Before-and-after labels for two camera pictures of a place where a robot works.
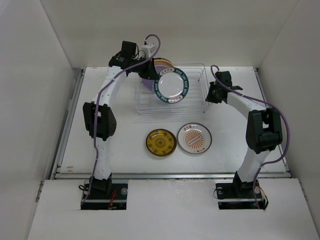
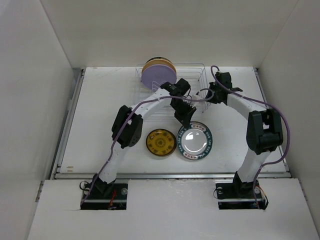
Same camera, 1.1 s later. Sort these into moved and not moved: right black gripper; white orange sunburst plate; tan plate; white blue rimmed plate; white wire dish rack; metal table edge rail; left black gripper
Moved: white blue rimmed plate; white orange sunburst plate; left black gripper
Not moved: right black gripper; tan plate; white wire dish rack; metal table edge rail
